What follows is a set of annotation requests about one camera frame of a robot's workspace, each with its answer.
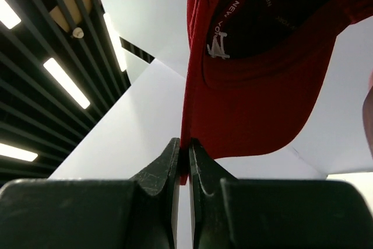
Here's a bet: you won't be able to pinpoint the ceiling light strips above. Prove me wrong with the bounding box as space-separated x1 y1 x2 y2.
1 0 128 162

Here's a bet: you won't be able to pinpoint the cardboard box on ceiling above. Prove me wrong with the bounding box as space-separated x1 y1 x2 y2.
50 0 92 33

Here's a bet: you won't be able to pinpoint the pink baseball cap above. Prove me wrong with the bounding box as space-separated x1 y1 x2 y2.
363 73 373 155

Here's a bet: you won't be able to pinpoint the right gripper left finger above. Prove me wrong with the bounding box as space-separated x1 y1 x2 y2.
1 138 180 248

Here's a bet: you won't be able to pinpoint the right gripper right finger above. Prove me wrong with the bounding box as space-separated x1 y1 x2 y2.
189 139 372 248

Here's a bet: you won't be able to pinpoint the red cap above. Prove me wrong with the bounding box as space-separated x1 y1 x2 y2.
179 0 373 186

